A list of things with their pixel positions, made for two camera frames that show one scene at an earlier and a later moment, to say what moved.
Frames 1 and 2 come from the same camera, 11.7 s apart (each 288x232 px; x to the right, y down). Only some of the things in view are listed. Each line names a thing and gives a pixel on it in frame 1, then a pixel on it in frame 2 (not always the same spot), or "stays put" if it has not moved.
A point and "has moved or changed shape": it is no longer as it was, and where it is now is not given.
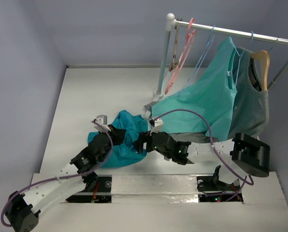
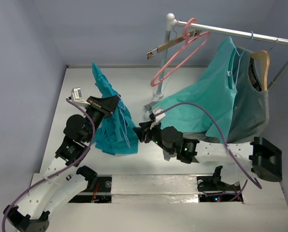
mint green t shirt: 207,106 stays put
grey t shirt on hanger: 250,113 stays put
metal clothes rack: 171,22 stays put
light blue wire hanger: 210,38 -> 124,121
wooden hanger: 264,56 stays put
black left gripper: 117,134 -> 109,104
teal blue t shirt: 125,152 has moved or changed shape
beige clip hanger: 175,62 -> 168,44
